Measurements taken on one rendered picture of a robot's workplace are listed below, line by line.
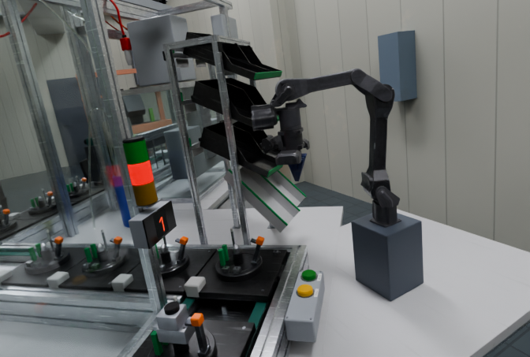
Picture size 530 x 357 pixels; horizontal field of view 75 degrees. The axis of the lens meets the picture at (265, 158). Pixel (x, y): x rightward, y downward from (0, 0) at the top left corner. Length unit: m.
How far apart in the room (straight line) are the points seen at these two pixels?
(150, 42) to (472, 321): 2.02
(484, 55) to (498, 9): 0.31
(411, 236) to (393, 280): 0.13
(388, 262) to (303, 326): 0.30
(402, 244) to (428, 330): 0.21
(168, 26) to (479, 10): 2.14
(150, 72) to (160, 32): 0.25
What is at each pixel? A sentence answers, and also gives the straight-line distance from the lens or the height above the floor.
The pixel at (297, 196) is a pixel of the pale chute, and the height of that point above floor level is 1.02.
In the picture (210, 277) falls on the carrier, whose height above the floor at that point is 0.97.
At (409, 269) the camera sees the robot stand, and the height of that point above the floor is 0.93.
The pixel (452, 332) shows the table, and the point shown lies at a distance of 1.03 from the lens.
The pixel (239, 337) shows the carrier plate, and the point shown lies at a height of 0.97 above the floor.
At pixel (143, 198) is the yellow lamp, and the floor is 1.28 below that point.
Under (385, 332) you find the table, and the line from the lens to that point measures 1.01.
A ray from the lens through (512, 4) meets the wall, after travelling 2.96.
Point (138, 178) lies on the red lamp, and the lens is 0.84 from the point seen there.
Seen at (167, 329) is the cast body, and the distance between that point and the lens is 0.78.
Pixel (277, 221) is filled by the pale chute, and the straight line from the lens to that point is 1.21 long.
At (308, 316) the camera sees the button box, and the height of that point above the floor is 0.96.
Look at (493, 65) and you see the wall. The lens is 3.01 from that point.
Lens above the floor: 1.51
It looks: 13 degrees down
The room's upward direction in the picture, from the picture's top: 8 degrees counter-clockwise
